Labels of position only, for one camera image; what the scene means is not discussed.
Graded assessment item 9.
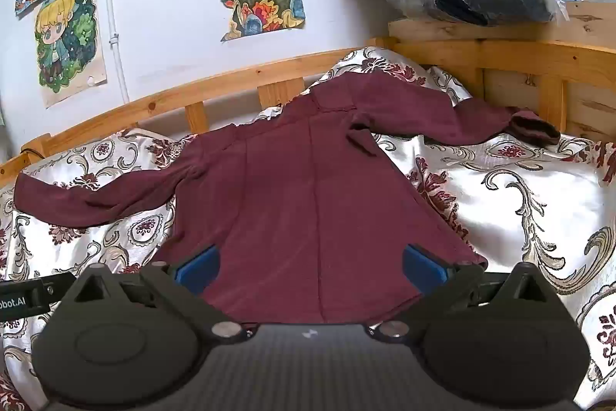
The blond figure wall poster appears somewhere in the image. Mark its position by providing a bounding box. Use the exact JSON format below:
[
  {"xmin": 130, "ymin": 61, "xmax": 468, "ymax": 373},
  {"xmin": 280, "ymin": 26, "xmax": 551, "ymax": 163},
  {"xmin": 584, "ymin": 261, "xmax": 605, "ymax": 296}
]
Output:
[{"xmin": 33, "ymin": 0, "xmax": 109, "ymax": 108}]

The maroon long-sleeved shirt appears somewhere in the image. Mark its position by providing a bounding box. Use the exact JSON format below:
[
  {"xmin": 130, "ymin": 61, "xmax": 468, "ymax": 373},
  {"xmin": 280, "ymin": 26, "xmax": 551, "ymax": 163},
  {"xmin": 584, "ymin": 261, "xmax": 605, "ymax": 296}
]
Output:
[{"xmin": 13, "ymin": 73, "xmax": 561, "ymax": 325}]

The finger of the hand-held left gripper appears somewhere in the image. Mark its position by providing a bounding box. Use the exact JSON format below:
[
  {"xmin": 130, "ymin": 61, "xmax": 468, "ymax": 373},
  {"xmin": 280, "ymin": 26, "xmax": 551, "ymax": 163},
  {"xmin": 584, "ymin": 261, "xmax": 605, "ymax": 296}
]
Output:
[{"xmin": 41, "ymin": 272, "xmax": 79, "ymax": 297}]

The white wall pipe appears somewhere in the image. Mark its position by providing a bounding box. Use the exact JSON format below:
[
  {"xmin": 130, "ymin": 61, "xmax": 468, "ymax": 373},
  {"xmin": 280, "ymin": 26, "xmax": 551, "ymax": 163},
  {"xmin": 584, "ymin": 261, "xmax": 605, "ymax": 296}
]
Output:
[{"xmin": 104, "ymin": 0, "xmax": 130, "ymax": 104}]

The wooden bed frame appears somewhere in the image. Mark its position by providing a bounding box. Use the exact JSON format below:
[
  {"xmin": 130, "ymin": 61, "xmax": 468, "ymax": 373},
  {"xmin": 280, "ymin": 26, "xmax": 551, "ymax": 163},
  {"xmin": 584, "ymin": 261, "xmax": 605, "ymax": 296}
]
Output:
[{"xmin": 0, "ymin": 2, "xmax": 616, "ymax": 181}]

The floral white satin blanket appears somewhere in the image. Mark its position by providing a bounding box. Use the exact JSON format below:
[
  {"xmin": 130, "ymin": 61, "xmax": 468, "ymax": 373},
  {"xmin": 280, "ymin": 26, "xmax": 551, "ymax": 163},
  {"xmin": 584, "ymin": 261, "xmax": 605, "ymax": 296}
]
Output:
[{"xmin": 0, "ymin": 46, "xmax": 616, "ymax": 411}]

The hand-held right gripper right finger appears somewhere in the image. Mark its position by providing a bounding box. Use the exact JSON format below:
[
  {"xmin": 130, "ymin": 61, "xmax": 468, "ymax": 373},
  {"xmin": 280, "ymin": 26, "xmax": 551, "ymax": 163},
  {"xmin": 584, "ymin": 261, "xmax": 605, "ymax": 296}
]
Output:
[{"xmin": 370, "ymin": 242, "xmax": 555, "ymax": 341}]

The black cable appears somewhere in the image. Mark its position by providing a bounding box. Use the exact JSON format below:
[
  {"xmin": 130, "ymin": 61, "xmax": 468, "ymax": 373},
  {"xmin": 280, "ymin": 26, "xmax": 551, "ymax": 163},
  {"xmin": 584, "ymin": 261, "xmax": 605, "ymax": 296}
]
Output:
[{"xmin": 21, "ymin": 138, "xmax": 50, "ymax": 159}]

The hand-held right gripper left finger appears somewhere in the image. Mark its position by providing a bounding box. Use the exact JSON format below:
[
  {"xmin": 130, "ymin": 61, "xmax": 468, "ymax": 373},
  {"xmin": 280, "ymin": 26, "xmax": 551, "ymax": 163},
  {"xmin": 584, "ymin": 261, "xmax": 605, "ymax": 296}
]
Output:
[{"xmin": 65, "ymin": 244, "xmax": 245, "ymax": 341}]

